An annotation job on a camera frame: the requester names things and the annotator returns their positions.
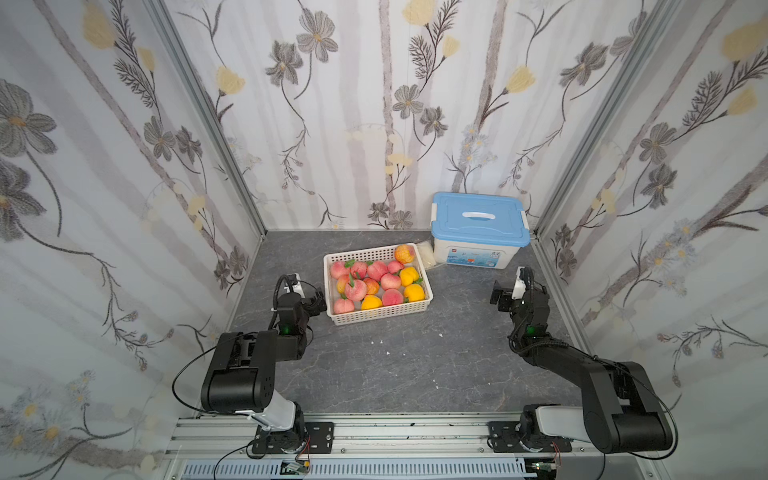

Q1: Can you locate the pink peach with leaf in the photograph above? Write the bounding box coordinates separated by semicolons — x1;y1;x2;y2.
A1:
344;274;368;302

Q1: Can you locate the pink peach row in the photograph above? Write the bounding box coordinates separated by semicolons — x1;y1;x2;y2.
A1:
380;273;402;291

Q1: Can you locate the yellow peach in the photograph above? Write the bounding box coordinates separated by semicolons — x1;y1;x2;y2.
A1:
403;283;426;303
399;267;421;287

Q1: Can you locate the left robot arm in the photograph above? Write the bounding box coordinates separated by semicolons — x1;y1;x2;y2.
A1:
200;291;325;432

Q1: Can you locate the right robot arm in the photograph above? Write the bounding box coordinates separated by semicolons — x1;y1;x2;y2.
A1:
490;281;678;455

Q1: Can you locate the white perforated plastic basket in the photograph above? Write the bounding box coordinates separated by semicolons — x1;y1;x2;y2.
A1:
324;243;434;326

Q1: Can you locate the blue lidded storage box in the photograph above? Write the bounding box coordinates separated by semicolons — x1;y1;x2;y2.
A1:
431;192;531;269

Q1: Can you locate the clear bag of white material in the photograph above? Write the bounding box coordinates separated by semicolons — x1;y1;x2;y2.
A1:
416;240;438;270

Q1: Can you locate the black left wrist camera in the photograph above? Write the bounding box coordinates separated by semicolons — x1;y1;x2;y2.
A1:
278;273;306;298

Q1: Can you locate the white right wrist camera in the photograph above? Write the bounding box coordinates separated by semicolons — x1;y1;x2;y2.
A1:
512;266;531;300

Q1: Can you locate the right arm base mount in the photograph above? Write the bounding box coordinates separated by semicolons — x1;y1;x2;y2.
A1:
487;421;573;454

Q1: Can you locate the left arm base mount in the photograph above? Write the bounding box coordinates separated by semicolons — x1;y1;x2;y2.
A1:
245;420;335;459

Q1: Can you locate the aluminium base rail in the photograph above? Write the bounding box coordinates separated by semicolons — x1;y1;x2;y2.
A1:
160;412;671;479

